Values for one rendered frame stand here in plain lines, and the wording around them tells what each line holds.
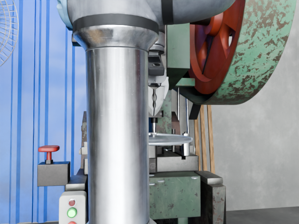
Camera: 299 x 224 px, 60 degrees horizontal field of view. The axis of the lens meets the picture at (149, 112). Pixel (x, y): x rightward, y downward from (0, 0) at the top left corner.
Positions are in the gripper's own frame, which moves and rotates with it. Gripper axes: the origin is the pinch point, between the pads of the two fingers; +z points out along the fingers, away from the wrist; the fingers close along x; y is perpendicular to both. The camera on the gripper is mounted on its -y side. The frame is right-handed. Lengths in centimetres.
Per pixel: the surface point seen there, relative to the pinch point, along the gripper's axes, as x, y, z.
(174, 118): -24, 66, 1
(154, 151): -3.4, 18.7, 14.3
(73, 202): 23.4, 0.4, 26.4
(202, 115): -62, 126, -2
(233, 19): -36, 19, -39
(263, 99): -135, 154, -19
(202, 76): -35, 51, -21
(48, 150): 32.7, 9.7, 12.3
